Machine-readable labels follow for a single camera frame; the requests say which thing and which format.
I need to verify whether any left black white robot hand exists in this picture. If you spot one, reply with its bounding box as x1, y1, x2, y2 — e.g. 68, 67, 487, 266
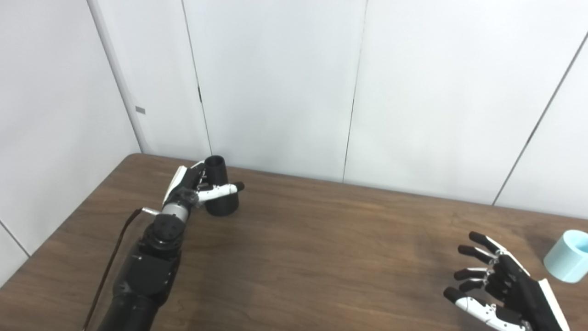
162, 160, 245, 217

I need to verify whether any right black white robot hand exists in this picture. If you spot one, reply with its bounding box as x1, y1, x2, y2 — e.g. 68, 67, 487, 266
443, 231, 571, 331

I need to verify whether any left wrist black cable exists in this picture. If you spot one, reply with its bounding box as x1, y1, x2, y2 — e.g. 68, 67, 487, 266
82, 207, 161, 331

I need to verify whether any black funnel-shaped nozzle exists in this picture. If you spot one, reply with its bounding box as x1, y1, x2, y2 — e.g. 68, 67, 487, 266
202, 155, 240, 217

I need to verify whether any light-blue short hose tube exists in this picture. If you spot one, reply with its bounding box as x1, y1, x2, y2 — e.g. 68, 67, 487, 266
543, 230, 588, 283

